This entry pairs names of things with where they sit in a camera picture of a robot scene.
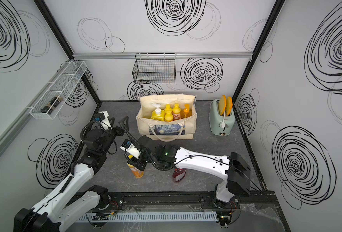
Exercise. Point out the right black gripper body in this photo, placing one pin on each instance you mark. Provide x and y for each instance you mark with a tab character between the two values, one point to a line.
141	163

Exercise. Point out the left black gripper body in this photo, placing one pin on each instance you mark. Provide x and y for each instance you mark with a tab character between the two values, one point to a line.
115	132

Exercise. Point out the orange bottle yellow cap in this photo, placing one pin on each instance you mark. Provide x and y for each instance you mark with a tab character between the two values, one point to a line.
168	116
176	112
136	172
168	108

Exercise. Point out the yellow pump soap bottle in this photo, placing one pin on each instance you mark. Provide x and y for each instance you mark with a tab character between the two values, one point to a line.
158	113

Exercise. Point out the cream canvas shopping bag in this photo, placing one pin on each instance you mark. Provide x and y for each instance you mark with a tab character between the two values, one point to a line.
181	129

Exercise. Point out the amber dish soap bottle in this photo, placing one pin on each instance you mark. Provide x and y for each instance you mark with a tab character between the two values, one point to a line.
187	111

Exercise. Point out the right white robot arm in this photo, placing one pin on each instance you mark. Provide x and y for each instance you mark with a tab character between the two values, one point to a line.
232	169

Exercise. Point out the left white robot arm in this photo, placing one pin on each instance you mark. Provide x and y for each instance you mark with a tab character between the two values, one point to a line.
55	213

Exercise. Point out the red liquid bottle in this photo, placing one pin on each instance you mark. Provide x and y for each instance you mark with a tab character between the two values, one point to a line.
178	175

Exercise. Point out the dark bottle in shelf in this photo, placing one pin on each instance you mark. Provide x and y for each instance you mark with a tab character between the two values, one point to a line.
51	105

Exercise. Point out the yellow toast slice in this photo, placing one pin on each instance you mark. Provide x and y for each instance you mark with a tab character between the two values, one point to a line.
222	105

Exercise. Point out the orange toast slice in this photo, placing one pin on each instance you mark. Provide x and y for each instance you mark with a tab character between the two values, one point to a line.
229	106

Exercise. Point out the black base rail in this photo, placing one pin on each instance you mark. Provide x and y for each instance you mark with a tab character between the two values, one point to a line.
195	200

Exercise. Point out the black wire wall basket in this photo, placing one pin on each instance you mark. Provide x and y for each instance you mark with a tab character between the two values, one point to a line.
158	68

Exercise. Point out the white wire wall shelf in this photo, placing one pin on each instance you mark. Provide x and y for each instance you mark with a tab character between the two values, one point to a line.
68	85

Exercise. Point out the grey slotted cable duct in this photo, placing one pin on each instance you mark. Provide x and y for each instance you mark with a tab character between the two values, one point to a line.
149	217

